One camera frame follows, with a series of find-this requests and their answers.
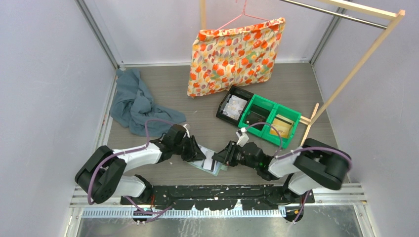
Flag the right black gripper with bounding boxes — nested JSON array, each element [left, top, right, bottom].
[[212, 140, 259, 170]]

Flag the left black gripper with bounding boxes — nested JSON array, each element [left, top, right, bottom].
[[172, 135, 206, 161]]

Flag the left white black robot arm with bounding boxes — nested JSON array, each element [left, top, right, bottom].
[[75, 124, 206, 204]]

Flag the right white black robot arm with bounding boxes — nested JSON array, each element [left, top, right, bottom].
[[212, 138, 352, 203]]

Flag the black VIP card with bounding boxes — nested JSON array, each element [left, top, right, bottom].
[[245, 111, 266, 125]]

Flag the white patterned cards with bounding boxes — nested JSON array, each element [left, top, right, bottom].
[[222, 95, 247, 120]]

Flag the green bin with black card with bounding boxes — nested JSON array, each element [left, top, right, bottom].
[[238, 94, 278, 141]]

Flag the gold VIP card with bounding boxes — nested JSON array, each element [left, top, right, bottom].
[[271, 114, 294, 139]]

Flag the green bin with gold card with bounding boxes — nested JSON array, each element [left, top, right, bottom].
[[262, 104, 301, 149]]

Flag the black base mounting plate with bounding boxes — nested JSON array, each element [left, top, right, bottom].
[[120, 184, 314, 211]]

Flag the black plastic bin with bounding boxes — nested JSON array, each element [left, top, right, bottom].
[[216, 85, 254, 126]]

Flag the blue grey cloth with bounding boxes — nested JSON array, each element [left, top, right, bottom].
[[110, 69, 186, 137]]

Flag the floral orange pillow bag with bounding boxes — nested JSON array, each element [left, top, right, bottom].
[[187, 17, 286, 97]]

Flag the metal hanging rod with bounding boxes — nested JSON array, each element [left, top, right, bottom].
[[280, 0, 387, 30]]

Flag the wooden clothes rack frame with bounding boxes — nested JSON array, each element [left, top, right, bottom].
[[200, 0, 406, 146]]

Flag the aluminium rail frame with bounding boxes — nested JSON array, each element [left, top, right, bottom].
[[70, 183, 367, 219]]

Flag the pink wire hanger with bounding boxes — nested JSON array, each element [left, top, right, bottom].
[[217, 0, 269, 30]]

